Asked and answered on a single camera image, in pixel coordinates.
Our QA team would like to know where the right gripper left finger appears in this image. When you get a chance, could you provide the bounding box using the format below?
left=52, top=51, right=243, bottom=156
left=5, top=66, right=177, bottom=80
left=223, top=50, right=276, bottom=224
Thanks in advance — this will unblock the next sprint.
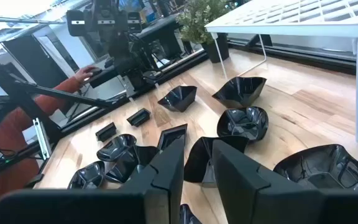
left=0, top=136, right=185, bottom=224

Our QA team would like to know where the black background desk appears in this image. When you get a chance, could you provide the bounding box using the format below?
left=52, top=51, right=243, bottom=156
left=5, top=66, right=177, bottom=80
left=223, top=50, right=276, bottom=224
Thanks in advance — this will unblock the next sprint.
left=135, top=14, right=186, bottom=60

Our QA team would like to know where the black wavy square plate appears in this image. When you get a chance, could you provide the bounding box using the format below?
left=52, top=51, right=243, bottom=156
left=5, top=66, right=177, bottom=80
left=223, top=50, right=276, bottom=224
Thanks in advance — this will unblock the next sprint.
left=104, top=145, right=160, bottom=184
left=157, top=85, right=198, bottom=113
left=211, top=76, right=267, bottom=109
left=183, top=135, right=250, bottom=184

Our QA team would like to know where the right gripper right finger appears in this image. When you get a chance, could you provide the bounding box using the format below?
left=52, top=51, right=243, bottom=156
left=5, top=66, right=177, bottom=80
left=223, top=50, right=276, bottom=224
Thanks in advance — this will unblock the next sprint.
left=211, top=139, right=358, bottom=224

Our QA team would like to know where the person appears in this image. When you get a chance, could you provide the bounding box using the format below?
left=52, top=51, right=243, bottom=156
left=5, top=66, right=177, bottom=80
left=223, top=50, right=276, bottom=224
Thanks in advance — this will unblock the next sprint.
left=0, top=74, right=83, bottom=224

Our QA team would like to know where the person's hand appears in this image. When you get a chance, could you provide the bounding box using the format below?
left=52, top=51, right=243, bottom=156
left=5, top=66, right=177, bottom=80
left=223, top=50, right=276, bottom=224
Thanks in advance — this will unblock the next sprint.
left=73, top=65, right=99, bottom=84

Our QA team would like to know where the artificial green potted plant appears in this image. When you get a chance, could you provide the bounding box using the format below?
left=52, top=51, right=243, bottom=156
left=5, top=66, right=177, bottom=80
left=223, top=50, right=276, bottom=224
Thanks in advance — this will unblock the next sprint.
left=175, top=0, right=232, bottom=63

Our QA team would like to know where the black scalloped round plate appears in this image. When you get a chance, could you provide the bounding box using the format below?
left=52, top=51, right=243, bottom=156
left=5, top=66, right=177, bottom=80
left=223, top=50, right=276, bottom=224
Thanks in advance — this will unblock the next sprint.
left=96, top=133, right=138, bottom=162
left=216, top=106, right=270, bottom=142
left=67, top=161, right=106, bottom=190
left=178, top=203, right=202, bottom=224
left=272, top=143, right=358, bottom=191

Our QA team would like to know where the black partition panel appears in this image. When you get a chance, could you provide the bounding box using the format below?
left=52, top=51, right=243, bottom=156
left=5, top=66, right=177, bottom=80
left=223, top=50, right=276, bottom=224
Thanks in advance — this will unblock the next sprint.
left=2, top=33, right=70, bottom=91

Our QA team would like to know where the silver metal bracket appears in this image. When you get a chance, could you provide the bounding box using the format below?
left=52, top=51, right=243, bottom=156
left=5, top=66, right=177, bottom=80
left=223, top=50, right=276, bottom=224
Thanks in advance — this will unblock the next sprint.
left=32, top=117, right=53, bottom=160

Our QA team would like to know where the white wire shelf rack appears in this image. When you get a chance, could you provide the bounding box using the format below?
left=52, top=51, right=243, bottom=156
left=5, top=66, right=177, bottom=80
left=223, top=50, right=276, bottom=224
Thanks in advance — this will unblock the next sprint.
left=204, top=0, right=358, bottom=144

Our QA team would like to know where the black frame post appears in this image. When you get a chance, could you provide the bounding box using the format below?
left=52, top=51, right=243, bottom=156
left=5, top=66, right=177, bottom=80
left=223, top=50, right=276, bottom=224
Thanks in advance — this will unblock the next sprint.
left=0, top=42, right=65, bottom=144

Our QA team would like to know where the black diagonal frame strut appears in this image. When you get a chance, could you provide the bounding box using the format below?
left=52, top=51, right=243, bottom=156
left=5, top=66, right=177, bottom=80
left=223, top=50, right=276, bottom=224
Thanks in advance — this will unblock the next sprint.
left=13, top=80, right=114, bottom=110

